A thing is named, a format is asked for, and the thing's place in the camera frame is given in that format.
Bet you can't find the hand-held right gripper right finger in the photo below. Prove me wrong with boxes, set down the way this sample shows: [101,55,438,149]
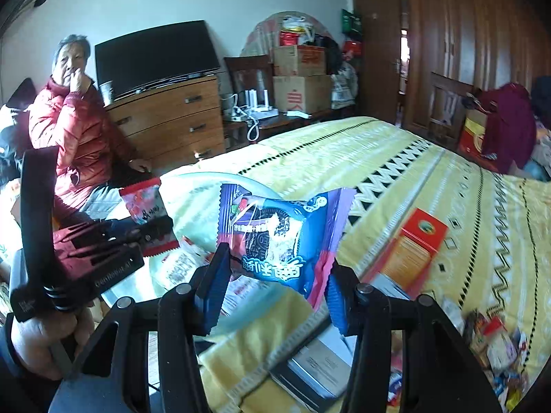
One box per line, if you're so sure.
[327,266,502,413]

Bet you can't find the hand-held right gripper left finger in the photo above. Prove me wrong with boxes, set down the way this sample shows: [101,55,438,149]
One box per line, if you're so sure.
[49,243,231,413]

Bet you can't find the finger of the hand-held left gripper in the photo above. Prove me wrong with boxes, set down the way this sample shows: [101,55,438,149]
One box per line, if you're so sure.
[129,216,175,244]

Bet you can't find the red and pink snack packet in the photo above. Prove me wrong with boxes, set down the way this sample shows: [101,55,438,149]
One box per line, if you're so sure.
[119,177,180,257]

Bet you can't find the blue cookie snack packet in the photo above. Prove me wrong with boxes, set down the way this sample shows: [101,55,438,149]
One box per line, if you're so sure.
[217,183,356,311]

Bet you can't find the person's left forearm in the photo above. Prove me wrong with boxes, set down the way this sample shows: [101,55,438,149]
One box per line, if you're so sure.
[0,314,56,413]

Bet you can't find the pile of assorted snacks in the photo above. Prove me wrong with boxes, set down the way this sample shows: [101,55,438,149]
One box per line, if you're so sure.
[462,307,533,412]

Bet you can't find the person's left hand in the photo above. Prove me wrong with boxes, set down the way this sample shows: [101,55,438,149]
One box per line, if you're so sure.
[9,307,94,382]

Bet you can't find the white snack packet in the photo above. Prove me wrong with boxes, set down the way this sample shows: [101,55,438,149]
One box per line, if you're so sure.
[157,236,214,294]

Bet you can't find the grey product box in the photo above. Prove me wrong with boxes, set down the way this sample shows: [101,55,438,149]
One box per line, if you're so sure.
[369,272,410,302]

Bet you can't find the black product box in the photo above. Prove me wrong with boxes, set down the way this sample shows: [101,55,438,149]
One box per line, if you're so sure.
[269,331,359,413]

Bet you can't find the orange cardboard box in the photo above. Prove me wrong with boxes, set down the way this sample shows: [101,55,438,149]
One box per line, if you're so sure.
[378,208,449,294]

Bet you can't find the wooden chest of drawers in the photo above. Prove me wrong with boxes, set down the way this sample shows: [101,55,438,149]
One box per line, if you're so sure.
[104,74,227,176]

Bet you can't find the grey cup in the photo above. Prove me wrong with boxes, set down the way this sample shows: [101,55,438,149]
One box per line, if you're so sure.
[98,80,115,107]

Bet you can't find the dark wooden desk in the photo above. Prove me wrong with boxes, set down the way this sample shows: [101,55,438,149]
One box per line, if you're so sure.
[221,109,337,152]

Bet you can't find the white router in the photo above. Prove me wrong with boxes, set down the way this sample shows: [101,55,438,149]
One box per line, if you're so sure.
[235,88,279,122]

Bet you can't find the black flat television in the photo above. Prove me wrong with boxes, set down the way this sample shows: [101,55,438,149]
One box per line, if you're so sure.
[94,20,221,100]

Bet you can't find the dark wooden chair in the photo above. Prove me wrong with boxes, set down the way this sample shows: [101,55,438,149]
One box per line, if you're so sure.
[223,55,276,110]

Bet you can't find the stacked cardboard boxes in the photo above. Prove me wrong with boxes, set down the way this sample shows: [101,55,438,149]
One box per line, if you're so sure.
[272,75,335,115]

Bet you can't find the red gift box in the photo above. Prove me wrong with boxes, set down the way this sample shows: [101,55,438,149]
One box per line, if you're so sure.
[457,109,492,161]

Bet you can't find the round floral folding tabletop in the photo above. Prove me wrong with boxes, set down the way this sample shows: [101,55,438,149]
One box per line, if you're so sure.
[240,10,345,59]

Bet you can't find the carved wooden chair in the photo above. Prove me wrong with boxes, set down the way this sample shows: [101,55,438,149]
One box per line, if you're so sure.
[429,72,475,149]

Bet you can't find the maroon garment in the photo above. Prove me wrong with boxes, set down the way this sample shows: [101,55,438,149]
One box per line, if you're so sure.
[480,83,537,174]

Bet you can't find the brown wooden door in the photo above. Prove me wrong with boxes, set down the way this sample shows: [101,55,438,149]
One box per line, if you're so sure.
[352,0,404,126]

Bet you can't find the green bag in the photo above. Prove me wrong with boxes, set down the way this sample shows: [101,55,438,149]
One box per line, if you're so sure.
[341,8,363,36]

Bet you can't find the brown wooden wardrobe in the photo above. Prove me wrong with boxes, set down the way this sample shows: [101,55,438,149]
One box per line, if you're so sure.
[402,0,551,140]

